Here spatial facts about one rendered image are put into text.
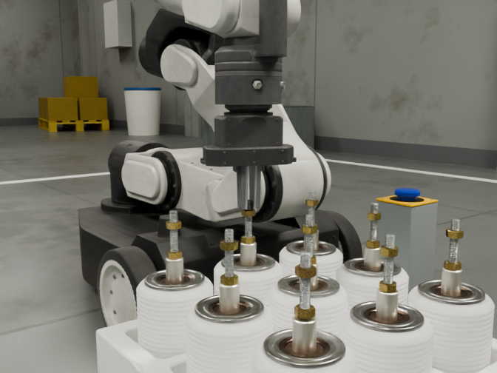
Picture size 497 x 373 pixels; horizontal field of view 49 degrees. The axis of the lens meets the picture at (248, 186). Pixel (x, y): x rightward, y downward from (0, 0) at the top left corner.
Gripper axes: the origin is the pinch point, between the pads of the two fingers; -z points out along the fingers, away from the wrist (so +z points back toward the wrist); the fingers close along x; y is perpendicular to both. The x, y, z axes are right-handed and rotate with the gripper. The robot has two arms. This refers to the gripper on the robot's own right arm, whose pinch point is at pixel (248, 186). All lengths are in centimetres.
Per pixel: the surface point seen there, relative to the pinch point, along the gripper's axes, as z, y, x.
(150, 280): -10.6, 4.2, 13.8
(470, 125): -8, -256, -225
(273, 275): -11.5, 3.9, -2.4
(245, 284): -12.2, 4.3, 1.5
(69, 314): -36, -52, 28
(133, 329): -18.2, 1.2, 15.9
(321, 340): -10.7, 25.4, -0.4
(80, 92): 17, -766, 47
